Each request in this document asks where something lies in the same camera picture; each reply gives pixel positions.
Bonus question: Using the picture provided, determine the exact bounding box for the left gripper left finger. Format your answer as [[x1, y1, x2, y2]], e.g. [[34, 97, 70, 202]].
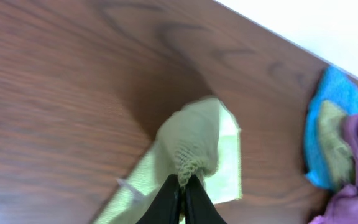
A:
[[136, 174, 181, 224]]

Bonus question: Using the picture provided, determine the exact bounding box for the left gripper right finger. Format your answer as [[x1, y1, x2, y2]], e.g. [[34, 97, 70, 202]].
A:
[[185, 175, 227, 224]]

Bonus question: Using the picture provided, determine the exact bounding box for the light green cloth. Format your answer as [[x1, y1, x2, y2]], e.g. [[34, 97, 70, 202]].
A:
[[94, 96, 242, 224]]

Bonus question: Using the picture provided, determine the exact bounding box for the olive green cloth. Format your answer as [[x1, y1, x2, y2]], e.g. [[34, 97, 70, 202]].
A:
[[318, 100, 355, 192]]

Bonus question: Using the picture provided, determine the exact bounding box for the blue cloth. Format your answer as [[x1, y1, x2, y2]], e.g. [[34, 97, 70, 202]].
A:
[[303, 67, 358, 190]]

